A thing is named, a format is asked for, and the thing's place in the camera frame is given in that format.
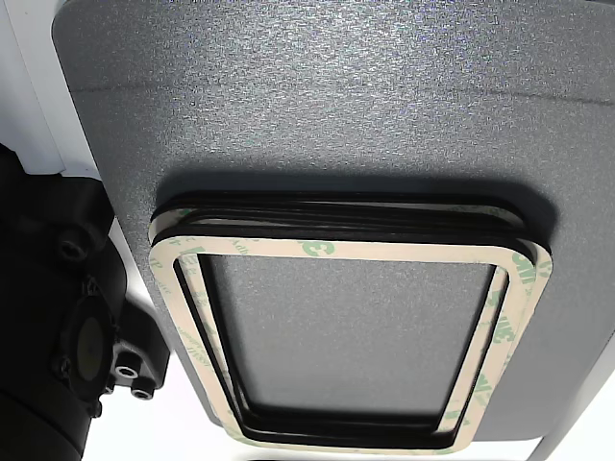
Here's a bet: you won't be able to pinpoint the dark gray flat mat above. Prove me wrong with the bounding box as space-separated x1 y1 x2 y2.
50 0 615 444

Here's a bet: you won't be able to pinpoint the black rectangular adhesive gasket frames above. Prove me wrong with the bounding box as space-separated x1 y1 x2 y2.
148 203 540 433

